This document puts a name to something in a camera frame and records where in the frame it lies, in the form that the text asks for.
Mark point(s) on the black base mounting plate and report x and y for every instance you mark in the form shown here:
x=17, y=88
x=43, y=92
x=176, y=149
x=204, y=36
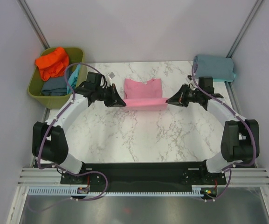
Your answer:
x=98, y=181

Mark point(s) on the dark blue t shirt in bin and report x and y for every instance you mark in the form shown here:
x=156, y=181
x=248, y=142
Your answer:
x=55, y=87

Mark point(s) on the aluminium frame rail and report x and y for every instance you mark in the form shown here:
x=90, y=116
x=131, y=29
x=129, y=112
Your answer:
x=239, y=177

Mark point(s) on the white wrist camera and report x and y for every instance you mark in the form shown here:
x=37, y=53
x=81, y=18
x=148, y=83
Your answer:
x=111, y=76
x=189, y=79

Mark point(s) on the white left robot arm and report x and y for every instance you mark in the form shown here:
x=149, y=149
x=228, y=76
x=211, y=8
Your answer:
x=49, y=143

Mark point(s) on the light blue cable duct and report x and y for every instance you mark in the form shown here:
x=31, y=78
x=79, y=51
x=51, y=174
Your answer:
x=78, y=191

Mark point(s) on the teal t shirt in bin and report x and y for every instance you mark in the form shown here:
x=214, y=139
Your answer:
x=73, y=78

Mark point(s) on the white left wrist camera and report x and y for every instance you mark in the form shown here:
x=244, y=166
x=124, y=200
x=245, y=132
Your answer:
x=111, y=76

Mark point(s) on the olive green plastic bin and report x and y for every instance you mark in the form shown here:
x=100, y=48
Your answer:
x=76, y=55

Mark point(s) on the folded grey blue t shirt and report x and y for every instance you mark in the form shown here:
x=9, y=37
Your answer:
x=212, y=66

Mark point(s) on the pink t shirt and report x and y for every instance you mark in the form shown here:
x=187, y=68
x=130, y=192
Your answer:
x=144, y=96

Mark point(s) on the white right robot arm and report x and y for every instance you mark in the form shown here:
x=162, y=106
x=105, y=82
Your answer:
x=240, y=138

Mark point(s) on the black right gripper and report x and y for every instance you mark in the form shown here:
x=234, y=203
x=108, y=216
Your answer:
x=176, y=100

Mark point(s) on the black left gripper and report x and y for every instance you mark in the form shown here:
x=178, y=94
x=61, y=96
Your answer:
x=114, y=100

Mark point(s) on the orange t shirt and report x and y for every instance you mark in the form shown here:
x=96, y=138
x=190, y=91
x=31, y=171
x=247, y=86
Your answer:
x=53, y=65

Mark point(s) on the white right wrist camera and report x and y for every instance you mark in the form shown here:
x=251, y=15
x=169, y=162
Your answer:
x=189, y=79

